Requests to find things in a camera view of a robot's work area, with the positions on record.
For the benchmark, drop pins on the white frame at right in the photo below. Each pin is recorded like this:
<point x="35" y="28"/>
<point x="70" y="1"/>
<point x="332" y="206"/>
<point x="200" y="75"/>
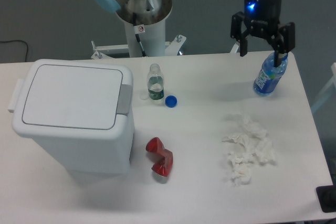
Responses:
<point x="325" y="93"/>

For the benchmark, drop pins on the blue plastic water bottle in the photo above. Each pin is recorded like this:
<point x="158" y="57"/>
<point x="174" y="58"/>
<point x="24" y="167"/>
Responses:
<point x="269" y="75"/>

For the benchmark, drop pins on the crushed red soda can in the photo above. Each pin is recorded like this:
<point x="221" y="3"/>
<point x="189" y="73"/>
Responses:
<point x="164" y="164"/>

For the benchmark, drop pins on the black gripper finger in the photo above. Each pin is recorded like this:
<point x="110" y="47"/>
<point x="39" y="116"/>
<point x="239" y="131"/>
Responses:
<point x="284" y="42"/>
<point x="236" y="33"/>

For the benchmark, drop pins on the crumpled white tissue left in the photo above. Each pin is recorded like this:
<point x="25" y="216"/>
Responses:
<point x="240" y="140"/>

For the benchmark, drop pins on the crumpled white tissue top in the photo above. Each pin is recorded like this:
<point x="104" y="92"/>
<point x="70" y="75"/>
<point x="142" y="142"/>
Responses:
<point x="249" y="128"/>

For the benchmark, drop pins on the crumpled white tissue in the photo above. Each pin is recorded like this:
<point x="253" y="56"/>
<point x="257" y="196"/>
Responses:
<point x="249" y="128"/>
<point x="241" y="171"/>
<point x="265" y="152"/>
<point x="240" y="140"/>

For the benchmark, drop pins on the crumpled white tissue bottom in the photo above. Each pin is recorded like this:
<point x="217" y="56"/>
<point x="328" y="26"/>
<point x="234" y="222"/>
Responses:
<point x="241" y="171"/>

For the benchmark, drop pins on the clear empty plastic bottle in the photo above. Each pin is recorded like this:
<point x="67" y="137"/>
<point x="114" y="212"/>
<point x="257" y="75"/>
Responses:
<point x="155" y="83"/>

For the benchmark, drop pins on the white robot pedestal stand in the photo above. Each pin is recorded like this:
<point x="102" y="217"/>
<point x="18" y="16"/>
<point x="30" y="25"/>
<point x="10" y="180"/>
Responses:
<point x="145" y="26"/>

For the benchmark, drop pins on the white bottle cap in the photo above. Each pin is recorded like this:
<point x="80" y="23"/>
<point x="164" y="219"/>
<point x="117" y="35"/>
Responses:
<point x="143" y="96"/>

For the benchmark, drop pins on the white plastic trash can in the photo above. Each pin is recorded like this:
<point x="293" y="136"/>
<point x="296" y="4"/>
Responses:
<point x="78" y="112"/>

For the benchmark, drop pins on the crumpled white tissue right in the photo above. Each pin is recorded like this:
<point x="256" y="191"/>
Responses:
<point x="265" y="152"/>

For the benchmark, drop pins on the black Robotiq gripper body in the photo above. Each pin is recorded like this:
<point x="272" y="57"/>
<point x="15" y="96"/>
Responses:
<point x="262" y="18"/>

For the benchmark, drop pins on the black device at edge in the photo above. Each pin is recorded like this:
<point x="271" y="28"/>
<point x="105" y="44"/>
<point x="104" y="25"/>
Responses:
<point x="326" y="197"/>

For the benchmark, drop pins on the blue bottle cap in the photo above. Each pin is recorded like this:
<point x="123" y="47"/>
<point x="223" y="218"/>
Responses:
<point x="170" y="101"/>

